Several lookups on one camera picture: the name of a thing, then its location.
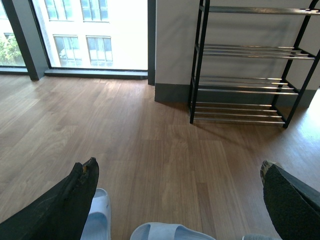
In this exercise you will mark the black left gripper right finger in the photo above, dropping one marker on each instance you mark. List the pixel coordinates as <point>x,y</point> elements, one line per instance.
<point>293,206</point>

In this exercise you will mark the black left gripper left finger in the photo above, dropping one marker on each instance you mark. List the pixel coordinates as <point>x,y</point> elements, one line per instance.
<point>61,212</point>

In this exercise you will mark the light blue slide sandal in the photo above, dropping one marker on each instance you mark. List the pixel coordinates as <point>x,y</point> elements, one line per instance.
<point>166,231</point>
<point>98,223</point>

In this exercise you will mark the grey knit sneaker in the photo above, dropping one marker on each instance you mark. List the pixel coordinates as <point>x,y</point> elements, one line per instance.
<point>258,237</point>

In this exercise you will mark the black metal shoe rack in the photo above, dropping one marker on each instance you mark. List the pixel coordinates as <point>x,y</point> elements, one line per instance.
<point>244,99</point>

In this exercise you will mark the dark window frame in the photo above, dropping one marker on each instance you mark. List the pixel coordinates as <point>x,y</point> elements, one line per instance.
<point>26,28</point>

